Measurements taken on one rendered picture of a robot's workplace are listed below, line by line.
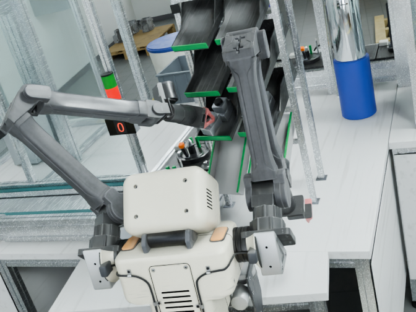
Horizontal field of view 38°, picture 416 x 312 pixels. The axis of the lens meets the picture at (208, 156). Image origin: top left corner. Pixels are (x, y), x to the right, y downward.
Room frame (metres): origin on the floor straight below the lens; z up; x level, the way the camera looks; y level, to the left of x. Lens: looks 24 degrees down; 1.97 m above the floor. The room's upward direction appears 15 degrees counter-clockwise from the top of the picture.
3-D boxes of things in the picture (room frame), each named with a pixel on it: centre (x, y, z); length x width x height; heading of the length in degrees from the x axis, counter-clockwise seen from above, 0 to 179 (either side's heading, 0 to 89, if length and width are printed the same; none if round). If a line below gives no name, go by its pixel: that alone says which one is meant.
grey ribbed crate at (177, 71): (4.17, -0.16, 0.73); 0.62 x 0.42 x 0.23; 64
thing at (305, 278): (1.84, 0.10, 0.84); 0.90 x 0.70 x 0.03; 73
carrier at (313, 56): (3.14, -0.66, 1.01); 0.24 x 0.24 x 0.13; 64
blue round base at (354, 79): (2.52, -0.72, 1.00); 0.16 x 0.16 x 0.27
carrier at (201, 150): (2.29, 0.06, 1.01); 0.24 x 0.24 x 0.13; 64
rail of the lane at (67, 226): (2.04, 0.48, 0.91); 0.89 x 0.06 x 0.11; 64
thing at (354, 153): (2.46, -0.03, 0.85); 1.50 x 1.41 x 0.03; 64
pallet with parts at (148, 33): (8.99, 0.53, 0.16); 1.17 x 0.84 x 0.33; 163
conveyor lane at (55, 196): (2.21, 0.43, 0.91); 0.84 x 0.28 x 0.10; 64
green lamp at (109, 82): (2.25, 0.29, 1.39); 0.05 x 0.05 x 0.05
